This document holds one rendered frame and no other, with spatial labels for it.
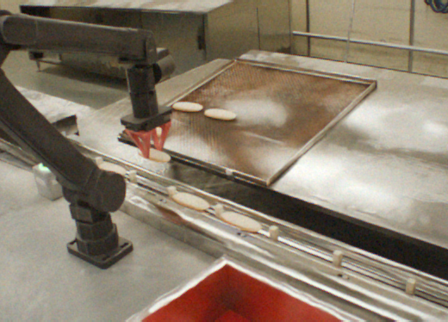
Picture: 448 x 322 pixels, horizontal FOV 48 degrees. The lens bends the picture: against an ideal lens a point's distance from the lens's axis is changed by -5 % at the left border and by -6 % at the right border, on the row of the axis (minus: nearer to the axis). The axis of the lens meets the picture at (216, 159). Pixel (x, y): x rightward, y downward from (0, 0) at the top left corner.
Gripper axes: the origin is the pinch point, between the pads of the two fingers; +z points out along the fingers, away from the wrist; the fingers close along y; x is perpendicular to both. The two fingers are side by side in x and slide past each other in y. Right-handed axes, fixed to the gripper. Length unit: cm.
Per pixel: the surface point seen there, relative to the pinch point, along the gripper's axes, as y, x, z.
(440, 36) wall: -368, -64, 63
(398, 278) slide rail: 0, 59, 9
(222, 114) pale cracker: -26.7, -2.9, 1.6
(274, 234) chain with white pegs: 2.2, 34.9, 7.6
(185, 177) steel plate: -10.2, -1.8, 12.1
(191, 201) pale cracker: 2.2, 13.2, 7.7
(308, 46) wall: -368, -200, 90
